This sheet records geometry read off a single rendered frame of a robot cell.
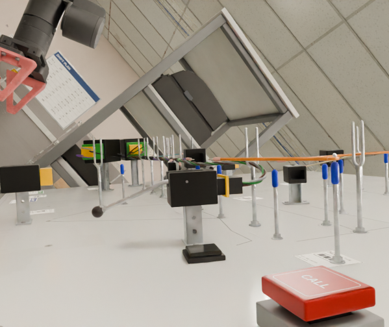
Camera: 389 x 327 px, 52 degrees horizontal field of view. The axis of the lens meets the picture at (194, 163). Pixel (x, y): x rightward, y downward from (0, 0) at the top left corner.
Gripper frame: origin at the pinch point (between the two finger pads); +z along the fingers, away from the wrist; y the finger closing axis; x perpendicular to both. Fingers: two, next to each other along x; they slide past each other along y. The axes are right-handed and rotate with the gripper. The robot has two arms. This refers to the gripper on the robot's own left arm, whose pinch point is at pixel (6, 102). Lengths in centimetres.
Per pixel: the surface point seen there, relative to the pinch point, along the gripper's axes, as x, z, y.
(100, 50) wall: 72, -273, 725
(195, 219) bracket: -30.9, 9.2, -23.4
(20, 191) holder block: -6.9, 13.2, 1.3
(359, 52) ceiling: -171, -163, 198
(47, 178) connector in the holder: -10.2, 9.7, 1.8
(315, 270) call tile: -34, 11, -46
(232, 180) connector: -33.5, 3.4, -24.7
